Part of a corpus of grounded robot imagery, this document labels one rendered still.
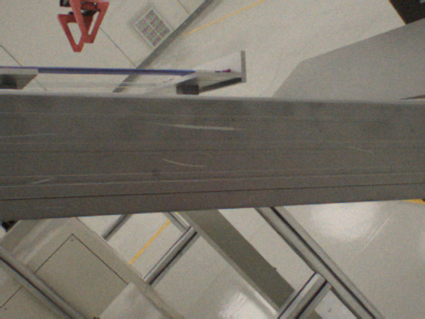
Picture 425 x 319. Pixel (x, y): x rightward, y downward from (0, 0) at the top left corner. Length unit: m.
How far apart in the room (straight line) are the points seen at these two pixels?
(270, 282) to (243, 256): 0.10
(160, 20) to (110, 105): 8.57
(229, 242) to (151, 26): 7.61
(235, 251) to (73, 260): 0.64
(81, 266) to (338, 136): 1.52
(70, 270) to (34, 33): 6.86
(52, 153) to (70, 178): 0.01
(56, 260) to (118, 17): 7.11
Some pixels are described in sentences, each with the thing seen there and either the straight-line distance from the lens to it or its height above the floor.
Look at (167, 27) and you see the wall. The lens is 8.87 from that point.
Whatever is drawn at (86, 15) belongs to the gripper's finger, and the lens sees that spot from 1.18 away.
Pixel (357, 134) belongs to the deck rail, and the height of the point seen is 0.84.
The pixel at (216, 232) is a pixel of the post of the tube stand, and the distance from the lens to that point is 1.29.
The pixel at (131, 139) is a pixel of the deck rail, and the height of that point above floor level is 0.93.
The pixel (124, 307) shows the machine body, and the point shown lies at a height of 0.62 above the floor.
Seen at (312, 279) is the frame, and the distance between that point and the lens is 1.22.
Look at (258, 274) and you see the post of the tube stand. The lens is 1.36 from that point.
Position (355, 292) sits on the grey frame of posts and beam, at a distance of 1.27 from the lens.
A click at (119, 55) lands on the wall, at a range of 8.63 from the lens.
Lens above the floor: 0.99
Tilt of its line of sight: 17 degrees down
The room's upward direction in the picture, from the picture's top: 43 degrees counter-clockwise
